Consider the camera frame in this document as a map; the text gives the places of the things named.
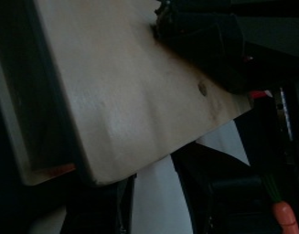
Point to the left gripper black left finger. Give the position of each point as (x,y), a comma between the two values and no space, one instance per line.
(93,210)

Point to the light wooden board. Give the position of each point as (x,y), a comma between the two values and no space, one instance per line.
(127,91)

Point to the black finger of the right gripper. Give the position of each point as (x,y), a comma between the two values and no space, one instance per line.
(208,48)

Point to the white flat board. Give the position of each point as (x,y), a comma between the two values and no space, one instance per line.
(159,201)

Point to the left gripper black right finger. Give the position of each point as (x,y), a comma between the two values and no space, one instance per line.
(232,201)

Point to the orange toy carrot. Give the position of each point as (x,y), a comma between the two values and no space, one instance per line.
(286,218)

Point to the small red piece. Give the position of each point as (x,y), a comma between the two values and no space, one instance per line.
(259,93)

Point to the silver metal strip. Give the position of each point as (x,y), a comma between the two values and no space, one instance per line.
(283,112)

